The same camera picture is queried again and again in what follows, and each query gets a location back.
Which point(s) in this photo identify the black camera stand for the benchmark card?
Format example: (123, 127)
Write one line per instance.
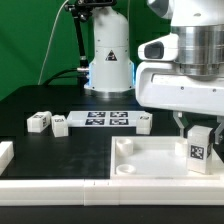
(81, 11)

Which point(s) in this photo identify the white marker base plate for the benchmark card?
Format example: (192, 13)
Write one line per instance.
(103, 118)

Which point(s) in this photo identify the white square tabletop part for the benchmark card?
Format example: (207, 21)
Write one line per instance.
(141, 157)

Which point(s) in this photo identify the white U-shaped fence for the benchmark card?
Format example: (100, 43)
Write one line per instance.
(112, 192)

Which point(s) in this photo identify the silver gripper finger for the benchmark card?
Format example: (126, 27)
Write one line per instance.
(181, 121)
(219, 130)

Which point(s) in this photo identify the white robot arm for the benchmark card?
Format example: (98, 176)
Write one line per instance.
(111, 70)

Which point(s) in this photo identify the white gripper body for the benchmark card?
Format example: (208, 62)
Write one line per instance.
(181, 74)

